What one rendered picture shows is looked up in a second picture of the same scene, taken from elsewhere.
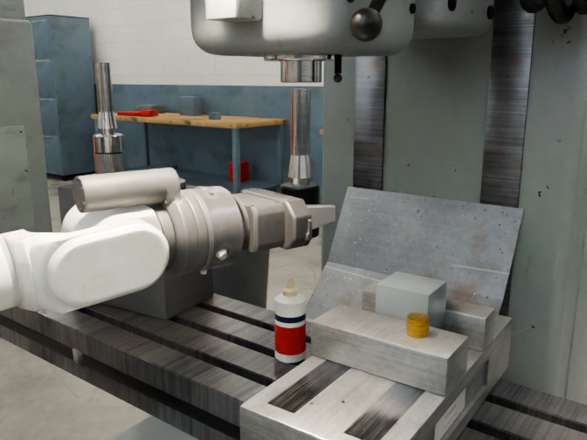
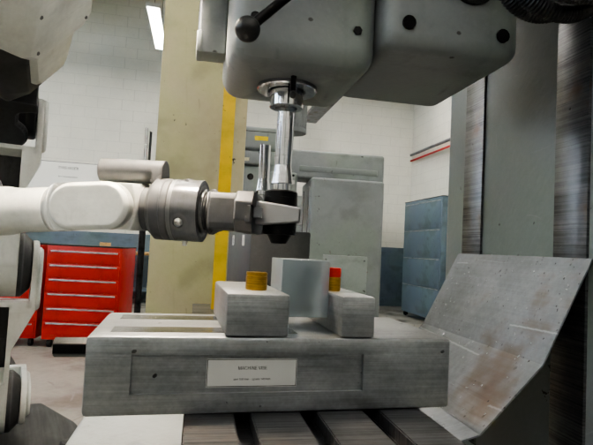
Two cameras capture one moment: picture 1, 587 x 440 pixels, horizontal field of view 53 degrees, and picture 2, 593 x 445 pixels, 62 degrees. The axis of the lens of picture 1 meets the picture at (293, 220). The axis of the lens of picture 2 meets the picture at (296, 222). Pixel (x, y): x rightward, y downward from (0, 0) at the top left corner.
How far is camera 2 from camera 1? 0.56 m
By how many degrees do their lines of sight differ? 45
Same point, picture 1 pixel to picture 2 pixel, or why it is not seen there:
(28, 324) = not seen: hidden behind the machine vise
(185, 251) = (146, 212)
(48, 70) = (438, 237)
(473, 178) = (548, 229)
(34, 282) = (45, 207)
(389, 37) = (321, 52)
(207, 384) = not seen: hidden behind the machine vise
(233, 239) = (185, 211)
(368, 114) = (472, 179)
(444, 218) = (518, 275)
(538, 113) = not seen: outside the picture
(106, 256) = (81, 197)
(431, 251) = (498, 311)
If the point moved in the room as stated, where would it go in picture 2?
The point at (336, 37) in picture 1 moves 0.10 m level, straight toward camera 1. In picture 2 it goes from (243, 47) to (171, 18)
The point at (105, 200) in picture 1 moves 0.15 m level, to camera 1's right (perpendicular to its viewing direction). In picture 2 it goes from (108, 171) to (170, 163)
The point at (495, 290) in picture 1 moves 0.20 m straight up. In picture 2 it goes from (538, 352) to (543, 191)
